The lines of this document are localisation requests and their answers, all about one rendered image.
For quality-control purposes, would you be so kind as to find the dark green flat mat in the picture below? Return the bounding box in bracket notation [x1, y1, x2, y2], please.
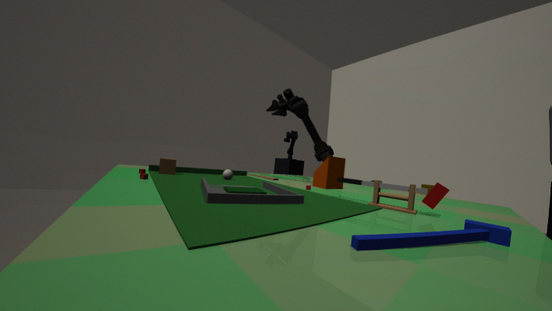
[148, 171, 383, 250]

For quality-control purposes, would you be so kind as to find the white golf ball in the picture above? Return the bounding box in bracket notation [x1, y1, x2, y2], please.
[223, 169, 232, 180]

